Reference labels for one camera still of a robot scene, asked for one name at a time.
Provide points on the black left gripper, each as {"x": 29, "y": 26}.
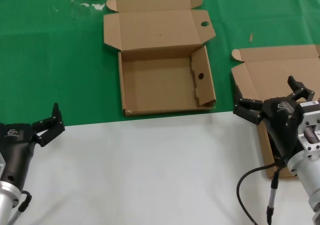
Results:
{"x": 15, "y": 150}

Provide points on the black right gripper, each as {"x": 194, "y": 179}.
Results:
{"x": 280, "y": 120}

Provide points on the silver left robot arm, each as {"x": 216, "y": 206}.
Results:
{"x": 6, "y": 202}

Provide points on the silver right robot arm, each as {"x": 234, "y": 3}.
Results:
{"x": 307, "y": 175}

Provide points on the open cardboard box with hole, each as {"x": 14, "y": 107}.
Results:
{"x": 155, "y": 85}

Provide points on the long cardboard sliver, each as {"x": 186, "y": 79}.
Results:
{"x": 251, "y": 37}

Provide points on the green table mat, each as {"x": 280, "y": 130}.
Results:
{"x": 37, "y": 60}

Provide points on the clear torn tape scrap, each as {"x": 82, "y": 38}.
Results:
{"x": 98, "y": 7}

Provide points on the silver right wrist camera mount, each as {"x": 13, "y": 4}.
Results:
{"x": 308, "y": 120}

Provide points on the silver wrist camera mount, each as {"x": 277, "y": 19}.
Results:
{"x": 308, "y": 120}
{"x": 1, "y": 165}

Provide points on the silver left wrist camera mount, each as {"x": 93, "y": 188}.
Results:
{"x": 1, "y": 165}

